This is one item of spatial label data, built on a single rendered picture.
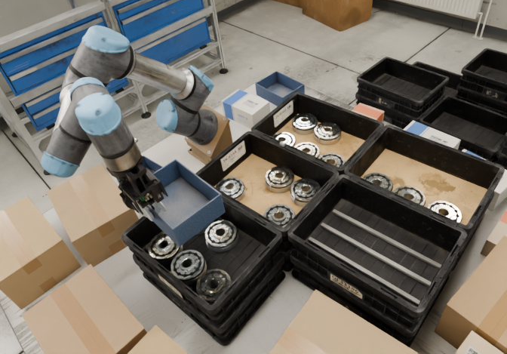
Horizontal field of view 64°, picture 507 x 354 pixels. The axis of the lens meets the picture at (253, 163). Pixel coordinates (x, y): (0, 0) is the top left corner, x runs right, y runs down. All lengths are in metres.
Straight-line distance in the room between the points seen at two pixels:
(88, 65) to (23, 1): 2.52
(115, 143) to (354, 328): 0.70
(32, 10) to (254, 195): 2.77
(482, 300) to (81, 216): 1.24
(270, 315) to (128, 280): 0.50
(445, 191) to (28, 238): 1.39
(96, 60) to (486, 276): 1.21
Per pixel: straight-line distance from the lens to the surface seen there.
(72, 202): 1.59
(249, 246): 1.29
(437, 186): 1.49
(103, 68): 1.26
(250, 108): 1.88
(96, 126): 0.80
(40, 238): 1.54
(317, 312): 1.09
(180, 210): 1.10
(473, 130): 2.49
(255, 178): 1.48
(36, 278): 1.55
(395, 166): 1.53
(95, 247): 1.52
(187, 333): 1.34
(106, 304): 1.28
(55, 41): 2.93
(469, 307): 1.21
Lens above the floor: 1.88
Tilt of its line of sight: 43 degrees down
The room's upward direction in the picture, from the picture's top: 9 degrees counter-clockwise
